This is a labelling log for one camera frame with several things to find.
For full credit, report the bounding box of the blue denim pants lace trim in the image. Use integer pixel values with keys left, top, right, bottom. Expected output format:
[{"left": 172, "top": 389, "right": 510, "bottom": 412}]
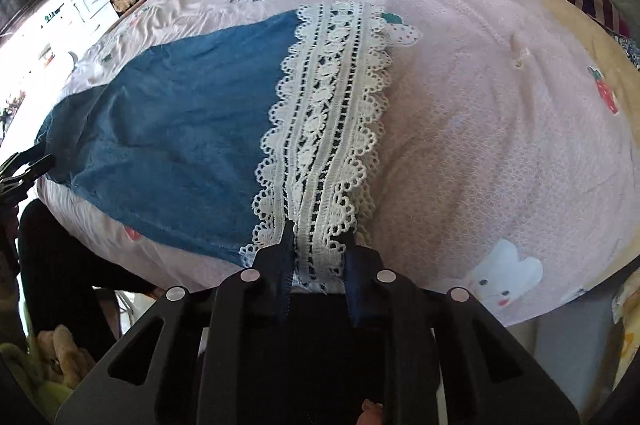
[{"left": 37, "top": 1, "right": 390, "bottom": 293}]

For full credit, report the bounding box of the pink printed bed sheet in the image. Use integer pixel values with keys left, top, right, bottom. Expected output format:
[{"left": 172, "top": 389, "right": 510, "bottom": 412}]
[{"left": 54, "top": 0, "right": 639, "bottom": 325}]

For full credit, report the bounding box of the white dresser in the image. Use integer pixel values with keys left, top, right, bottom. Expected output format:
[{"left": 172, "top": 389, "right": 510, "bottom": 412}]
[{"left": 1, "top": 0, "right": 118, "bottom": 104}]

